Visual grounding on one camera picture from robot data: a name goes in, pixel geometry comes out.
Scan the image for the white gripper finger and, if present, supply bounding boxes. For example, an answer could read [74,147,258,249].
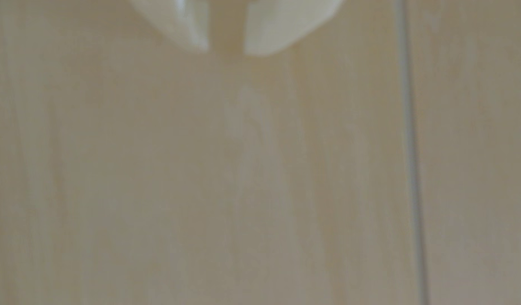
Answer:
[244,0,345,58]
[127,0,211,53]

